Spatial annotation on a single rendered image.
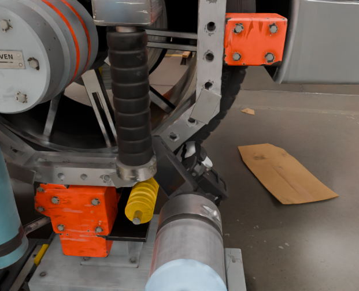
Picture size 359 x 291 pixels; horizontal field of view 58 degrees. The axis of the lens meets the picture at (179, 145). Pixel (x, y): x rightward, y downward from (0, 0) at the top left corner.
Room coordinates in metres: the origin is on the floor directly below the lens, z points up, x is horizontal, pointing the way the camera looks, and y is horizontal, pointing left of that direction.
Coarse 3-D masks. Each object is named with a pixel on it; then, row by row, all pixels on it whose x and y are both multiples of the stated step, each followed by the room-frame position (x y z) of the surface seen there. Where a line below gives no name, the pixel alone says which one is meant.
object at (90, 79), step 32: (160, 32) 0.61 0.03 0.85; (192, 32) 0.61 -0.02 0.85; (96, 64) 0.62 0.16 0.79; (192, 64) 0.75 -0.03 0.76; (64, 96) 0.83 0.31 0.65; (96, 96) 0.63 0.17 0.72; (160, 96) 0.61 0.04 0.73; (32, 128) 0.63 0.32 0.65; (64, 128) 0.68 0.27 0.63; (96, 128) 0.70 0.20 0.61
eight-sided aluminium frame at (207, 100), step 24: (216, 0) 0.50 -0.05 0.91; (216, 24) 0.50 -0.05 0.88; (216, 48) 0.50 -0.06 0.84; (216, 72) 0.50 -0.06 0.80; (192, 96) 0.55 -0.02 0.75; (216, 96) 0.49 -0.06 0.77; (168, 120) 0.54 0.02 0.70; (192, 120) 0.54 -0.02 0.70; (0, 144) 0.53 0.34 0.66; (24, 144) 0.57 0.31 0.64; (168, 144) 0.50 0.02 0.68; (24, 168) 0.52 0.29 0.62; (48, 168) 0.52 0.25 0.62; (72, 168) 0.51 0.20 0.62; (96, 168) 0.51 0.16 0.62
